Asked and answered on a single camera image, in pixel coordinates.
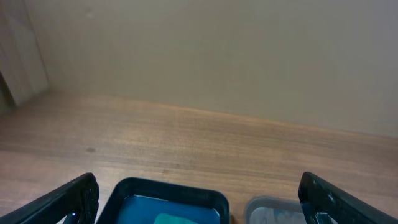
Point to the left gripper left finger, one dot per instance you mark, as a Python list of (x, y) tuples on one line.
[(74, 202)]

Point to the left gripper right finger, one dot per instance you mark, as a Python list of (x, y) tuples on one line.
[(322, 203)]

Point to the green yellow sponge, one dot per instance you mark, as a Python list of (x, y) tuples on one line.
[(164, 218)]

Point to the black water tray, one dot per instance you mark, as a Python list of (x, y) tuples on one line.
[(136, 200)]

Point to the dark grey serving tray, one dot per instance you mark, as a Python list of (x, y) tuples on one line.
[(271, 210)]

